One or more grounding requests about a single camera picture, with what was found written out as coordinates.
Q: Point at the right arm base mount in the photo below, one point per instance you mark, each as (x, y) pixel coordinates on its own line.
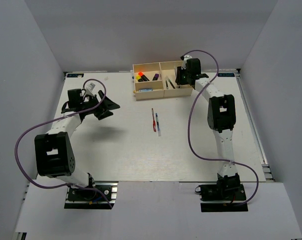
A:
(212, 201)

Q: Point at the red pen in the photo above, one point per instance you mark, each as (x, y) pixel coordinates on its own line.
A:
(153, 120)

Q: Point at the blue clear pen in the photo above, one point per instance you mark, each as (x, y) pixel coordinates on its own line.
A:
(157, 124)

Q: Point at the green clear pen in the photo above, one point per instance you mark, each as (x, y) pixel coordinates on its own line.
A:
(170, 82)

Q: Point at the left table logo sticker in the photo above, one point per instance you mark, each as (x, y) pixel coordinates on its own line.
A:
(75, 75)

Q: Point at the blue clear highlighter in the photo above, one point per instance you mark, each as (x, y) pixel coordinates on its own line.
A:
(145, 90)

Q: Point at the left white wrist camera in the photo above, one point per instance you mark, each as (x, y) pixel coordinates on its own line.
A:
(89, 89)

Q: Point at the table logo sticker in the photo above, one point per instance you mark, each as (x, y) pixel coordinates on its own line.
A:
(226, 75)
(75, 75)

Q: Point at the purple cap highlighter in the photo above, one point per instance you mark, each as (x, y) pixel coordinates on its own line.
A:
(155, 77)

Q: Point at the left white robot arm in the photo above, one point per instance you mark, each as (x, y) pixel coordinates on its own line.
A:
(53, 150)

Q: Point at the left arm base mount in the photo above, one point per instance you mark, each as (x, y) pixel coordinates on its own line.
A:
(78, 199)

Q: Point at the black clear pen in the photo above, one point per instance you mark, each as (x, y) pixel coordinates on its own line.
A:
(166, 83)

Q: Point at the wooden compartment box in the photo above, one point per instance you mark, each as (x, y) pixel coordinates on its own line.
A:
(164, 69)

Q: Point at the orange cap highlighter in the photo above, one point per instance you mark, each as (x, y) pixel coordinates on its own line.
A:
(143, 77)

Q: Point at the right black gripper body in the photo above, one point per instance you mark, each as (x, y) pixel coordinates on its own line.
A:
(183, 76)

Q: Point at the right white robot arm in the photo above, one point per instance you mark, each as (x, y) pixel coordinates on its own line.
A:
(221, 116)

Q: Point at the right table logo sticker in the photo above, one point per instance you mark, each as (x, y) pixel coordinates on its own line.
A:
(226, 75)

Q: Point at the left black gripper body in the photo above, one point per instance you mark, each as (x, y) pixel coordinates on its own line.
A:
(93, 100)

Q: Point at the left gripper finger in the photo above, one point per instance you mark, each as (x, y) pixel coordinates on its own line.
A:
(106, 103)
(103, 114)

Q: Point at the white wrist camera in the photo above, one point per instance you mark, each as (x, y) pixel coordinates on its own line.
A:
(89, 89)
(185, 58)

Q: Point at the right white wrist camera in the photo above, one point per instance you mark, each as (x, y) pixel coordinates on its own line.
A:
(185, 58)

